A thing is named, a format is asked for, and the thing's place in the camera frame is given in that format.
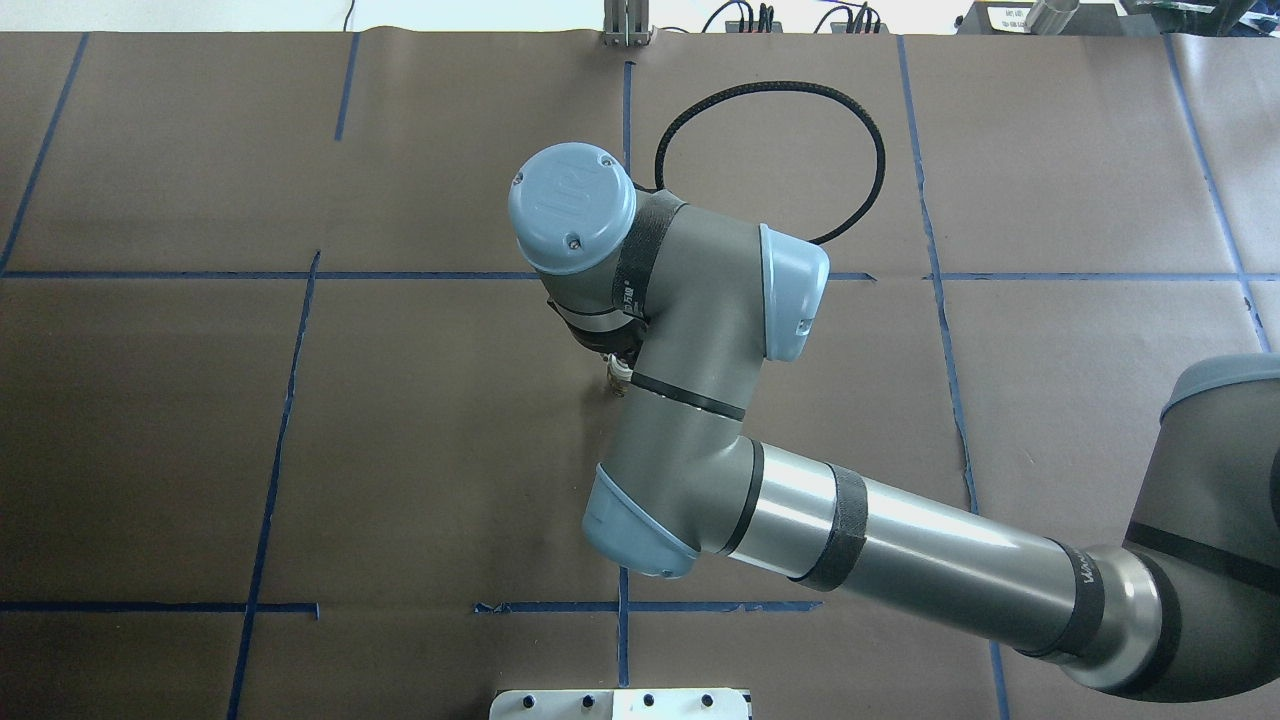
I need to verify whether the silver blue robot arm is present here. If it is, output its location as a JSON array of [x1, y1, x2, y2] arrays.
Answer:
[[507, 142, 1277, 703]]

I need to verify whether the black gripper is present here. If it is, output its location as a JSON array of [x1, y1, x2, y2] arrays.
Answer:
[[547, 299, 648, 357]]

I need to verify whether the white pillar with base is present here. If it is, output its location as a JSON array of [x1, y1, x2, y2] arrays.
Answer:
[[488, 687, 754, 719]]

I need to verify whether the orange black connector board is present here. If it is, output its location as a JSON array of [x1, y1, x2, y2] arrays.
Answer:
[[703, 1, 780, 35]]

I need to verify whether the small metal cup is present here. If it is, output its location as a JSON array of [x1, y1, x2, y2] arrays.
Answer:
[[1024, 0, 1082, 36]]

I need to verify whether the aluminium frame post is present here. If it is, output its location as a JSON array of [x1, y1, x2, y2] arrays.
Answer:
[[602, 0, 654, 47]]

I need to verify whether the white brass PPR fitting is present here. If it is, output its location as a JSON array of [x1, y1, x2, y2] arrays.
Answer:
[[605, 354, 634, 397]]

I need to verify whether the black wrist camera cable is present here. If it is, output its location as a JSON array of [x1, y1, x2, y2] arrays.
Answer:
[[654, 79, 887, 247]]

